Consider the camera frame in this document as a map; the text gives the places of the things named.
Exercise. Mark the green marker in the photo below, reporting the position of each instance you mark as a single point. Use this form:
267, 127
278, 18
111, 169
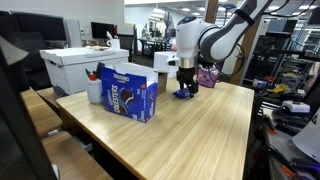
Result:
87, 72

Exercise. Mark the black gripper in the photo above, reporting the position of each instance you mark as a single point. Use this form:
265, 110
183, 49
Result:
186, 75

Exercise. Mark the white cube box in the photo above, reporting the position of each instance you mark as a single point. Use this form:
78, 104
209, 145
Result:
163, 63

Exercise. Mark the wooden side desk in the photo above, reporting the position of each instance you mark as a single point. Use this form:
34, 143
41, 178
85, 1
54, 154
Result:
38, 111
73, 160

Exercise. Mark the white wall thermostat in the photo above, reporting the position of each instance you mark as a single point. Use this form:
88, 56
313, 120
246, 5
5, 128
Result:
82, 31

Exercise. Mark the brown wooden pillar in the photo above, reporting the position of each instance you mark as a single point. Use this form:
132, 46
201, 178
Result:
211, 10
248, 63

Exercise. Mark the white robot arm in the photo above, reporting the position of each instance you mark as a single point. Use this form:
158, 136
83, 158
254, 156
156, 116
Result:
190, 36

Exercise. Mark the white cup with utensils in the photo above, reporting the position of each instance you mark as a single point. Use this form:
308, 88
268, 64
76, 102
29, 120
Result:
114, 43

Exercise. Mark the white device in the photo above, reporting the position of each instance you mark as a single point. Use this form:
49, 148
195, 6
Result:
296, 106

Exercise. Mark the black flat panel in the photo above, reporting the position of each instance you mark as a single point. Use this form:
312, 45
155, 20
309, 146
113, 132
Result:
16, 126

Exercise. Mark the white cardboard file box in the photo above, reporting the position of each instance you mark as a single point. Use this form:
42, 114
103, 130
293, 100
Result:
73, 66

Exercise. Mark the purple snack bag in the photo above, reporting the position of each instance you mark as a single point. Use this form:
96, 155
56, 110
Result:
206, 79

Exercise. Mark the blue Oreo Cakesters packet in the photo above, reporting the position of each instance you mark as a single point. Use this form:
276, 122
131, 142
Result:
181, 94

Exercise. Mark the black office chair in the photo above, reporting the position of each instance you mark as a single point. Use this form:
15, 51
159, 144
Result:
126, 45

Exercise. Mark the white bottle orange cap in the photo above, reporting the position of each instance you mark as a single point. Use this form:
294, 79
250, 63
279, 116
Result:
94, 91

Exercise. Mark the blue Oreo Cakesters box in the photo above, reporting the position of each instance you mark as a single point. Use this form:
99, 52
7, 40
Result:
126, 98

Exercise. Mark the yellow tool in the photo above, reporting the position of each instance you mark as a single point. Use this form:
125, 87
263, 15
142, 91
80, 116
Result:
280, 88

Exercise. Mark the large black computer monitor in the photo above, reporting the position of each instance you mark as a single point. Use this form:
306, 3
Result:
40, 26

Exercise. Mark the black metal shelf rack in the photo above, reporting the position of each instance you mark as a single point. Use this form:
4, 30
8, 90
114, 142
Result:
283, 53

